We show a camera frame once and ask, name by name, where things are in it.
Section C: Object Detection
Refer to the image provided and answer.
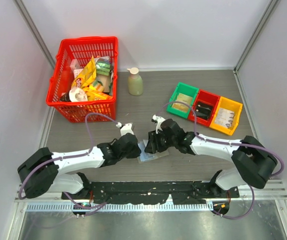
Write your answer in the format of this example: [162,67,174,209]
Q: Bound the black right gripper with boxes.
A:
[145,128,177,154]

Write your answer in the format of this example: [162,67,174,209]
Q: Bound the grey card holder wallet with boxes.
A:
[137,140,169,163]

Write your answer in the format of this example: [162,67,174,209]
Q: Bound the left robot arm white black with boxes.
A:
[17,133,142,200]

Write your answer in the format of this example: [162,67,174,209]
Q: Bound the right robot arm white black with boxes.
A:
[144,115,278,198]

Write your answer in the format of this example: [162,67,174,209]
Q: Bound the cards in green bin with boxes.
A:
[171,93,193,113]

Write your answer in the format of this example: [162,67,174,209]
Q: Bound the cards in yellow bin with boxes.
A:
[214,108,235,128]

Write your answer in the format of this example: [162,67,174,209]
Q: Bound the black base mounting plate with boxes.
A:
[70,181,240,205]

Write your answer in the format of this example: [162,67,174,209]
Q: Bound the black item in red bin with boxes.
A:
[195,101,213,120]

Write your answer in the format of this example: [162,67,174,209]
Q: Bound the green soap dispenser bottle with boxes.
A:
[127,67,144,96]

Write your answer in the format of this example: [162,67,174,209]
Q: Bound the green plastic bin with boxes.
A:
[166,82,199,119]

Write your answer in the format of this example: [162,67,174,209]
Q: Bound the white paper roll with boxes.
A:
[68,87,88,102]

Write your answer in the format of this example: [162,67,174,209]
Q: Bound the yellow plastic bin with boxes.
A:
[209,96,243,136]

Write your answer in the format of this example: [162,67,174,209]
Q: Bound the yellow snack bag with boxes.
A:
[71,56,113,101]

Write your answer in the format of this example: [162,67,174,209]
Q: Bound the green snack packet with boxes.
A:
[94,56,113,76]

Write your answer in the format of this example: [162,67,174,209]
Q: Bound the red plastic shopping basket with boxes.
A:
[46,36,119,123]

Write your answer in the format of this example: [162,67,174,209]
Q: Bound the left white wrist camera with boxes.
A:
[115,122,134,136]

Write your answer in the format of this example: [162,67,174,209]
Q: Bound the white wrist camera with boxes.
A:
[115,122,134,136]
[151,114,166,134]

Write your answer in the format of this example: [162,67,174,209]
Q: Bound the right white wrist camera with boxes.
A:
[151,114,166,134]

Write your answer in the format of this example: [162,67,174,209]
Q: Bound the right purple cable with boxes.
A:
[157,101,286,220]

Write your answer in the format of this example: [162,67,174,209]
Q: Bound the purple cable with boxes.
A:
[157,101,286,220]
[18,112,122,200]

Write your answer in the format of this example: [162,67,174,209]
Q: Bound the white slotted cable duct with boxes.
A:
[26,201,213,212]

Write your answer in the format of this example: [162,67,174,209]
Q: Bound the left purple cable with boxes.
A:
[18,112,122,200]

